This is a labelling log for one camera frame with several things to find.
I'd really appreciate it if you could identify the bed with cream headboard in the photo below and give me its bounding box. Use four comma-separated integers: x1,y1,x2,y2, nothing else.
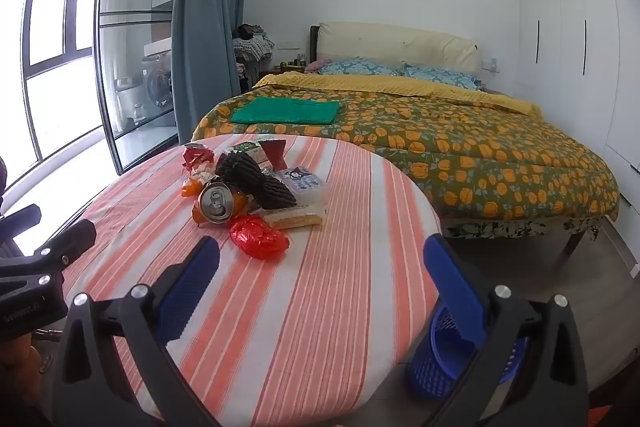
192,21,621,256

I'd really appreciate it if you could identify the blue plastic basket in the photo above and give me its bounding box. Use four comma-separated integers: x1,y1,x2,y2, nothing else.
404,303,531,401

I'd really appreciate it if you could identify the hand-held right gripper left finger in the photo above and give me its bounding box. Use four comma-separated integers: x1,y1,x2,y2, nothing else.
50,236,223,427

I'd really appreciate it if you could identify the orange white striped tablecloth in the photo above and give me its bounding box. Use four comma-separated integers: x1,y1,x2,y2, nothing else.
60,134,443,427

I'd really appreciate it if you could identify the washing machine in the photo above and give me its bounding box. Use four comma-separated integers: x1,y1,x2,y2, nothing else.
141,54,175,128

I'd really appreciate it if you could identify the blue grey curtain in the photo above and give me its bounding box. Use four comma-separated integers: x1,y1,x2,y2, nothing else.
171,0,254,142

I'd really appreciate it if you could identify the clear plastic tray package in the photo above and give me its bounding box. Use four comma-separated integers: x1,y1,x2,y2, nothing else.
277,165,327,208

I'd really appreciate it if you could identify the green folded cloth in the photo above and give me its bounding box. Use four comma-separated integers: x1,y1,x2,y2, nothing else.
230,99,342,126

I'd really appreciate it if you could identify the wooden nightstand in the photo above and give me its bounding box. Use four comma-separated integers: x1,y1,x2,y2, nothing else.
264,66,307,84

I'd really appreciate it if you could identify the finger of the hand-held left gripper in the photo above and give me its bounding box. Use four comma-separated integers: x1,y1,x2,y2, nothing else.
20,219,97,269
0,204,42,230

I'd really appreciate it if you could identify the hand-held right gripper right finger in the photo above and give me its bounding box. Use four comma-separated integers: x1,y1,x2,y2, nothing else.
415,233,591,427

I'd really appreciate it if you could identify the black foam fruit net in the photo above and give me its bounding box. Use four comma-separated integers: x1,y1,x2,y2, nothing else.
215,152,299,210

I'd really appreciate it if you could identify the dark red foil wrapper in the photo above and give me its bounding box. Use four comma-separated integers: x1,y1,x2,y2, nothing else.
260,139,289,171

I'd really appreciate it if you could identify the green orange floral quilt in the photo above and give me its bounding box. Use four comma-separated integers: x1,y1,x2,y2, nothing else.
192,82,621,229

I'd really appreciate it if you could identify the black framed glass door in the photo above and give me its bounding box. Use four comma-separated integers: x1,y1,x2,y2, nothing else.
93,0,193,176

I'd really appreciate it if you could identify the black framed window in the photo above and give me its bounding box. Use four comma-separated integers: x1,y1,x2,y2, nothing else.
0,0,103,190

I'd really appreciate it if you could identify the beige flat food package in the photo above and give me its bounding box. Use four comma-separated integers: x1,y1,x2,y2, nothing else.
261,203,324,229

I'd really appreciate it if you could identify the yellow blanket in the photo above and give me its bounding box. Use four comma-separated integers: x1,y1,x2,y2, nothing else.
252,72,544,118

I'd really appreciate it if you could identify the white wardrobe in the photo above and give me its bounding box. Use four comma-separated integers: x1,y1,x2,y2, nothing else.
514,0,640,260

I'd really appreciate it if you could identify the blue floral pillow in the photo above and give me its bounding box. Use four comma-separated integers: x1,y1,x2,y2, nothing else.
319,58,402,77
401,64,479,90

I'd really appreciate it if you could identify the pile of clothes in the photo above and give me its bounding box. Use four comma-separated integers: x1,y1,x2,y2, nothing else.
232,23,276,64

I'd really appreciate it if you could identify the crushed red can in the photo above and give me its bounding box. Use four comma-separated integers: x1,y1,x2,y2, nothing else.
182,143,217,171

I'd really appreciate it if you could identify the orange drink can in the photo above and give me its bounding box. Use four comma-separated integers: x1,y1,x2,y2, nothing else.
193,181,249,226

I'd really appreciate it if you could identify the white green carton box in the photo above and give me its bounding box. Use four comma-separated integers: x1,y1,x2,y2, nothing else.
223,142,267,168

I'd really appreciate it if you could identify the orange snack packet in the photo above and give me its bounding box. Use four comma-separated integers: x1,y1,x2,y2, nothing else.
180,168,217,198

